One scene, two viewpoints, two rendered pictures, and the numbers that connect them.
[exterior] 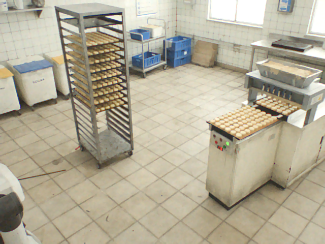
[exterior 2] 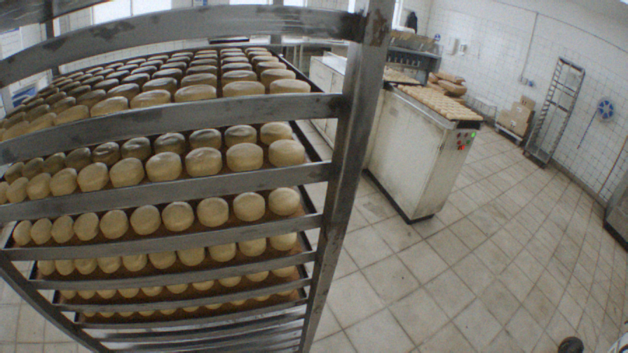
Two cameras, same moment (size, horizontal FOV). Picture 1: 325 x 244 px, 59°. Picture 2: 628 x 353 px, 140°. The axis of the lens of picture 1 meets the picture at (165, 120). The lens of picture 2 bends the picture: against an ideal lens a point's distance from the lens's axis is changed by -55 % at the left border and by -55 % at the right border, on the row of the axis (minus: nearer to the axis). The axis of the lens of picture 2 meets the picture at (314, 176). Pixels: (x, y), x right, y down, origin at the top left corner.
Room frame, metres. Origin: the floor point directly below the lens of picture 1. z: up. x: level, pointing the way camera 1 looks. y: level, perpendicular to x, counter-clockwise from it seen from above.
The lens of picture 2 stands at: (2.76, 1.05, 1.33)
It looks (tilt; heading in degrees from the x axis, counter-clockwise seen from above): 36 degrees down; 285
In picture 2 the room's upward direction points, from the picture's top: 7 degrees clockwise
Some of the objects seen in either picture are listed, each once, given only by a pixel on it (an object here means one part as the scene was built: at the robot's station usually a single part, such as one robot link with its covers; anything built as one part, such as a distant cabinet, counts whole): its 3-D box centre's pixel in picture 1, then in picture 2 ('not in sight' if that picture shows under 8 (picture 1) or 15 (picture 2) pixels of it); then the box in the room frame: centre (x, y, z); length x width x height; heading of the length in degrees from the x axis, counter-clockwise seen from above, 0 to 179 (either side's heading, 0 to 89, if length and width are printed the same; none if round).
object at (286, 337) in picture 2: (87, 123); (209, 350); (3.04, 0.95, 0.51); 0.64 x 0.03 x 0.03; 38
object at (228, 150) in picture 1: (221, 143); (462, 139); (2.23, -0.51, 0.77); 0.24 x 0.04 x 0.14; 38
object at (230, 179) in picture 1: (242, 157); (415, 152); (2.45, -0.80, 0.45); 0.70 x 0.34 x 0.90; 128
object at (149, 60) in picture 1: (146, 59); not in sight; (6.41, 0.45, 0.29); 0.56 x 0.38 x 0.20; 143
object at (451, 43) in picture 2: not in sight; (432, 54); (1.95, -5.45, 0.93); 0.99 x 0.38 x 1.09; 135
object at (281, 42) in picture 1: (292, 43); (228, 38); (5.22, -2.28, 0.93); 0.60 x 0.40 x 0.01; 46
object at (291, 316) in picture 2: (85, 110); (192, 331); (3.04, 0.95, 0.69); 0.64 x 0.03 x 0.03; 38
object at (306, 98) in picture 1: (281, 95); (395, 65); (2.76, -1.20, 1.01); 0.72 x 0.33 x 0.34; 38
